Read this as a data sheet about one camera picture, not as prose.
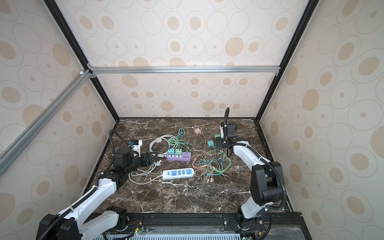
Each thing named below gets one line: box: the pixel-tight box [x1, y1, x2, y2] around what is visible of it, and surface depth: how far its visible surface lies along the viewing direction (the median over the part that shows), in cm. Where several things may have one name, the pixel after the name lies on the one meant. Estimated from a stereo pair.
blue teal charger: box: [207, 140, 215, 148], surface depth 105 cm
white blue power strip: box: [162, 168, 195, 180], surface depth 89 cm
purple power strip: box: [166, 152, 192, 161], surface depth 97 cm
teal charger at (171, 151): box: [167, 148, 175, 155], surface depth 95 cm
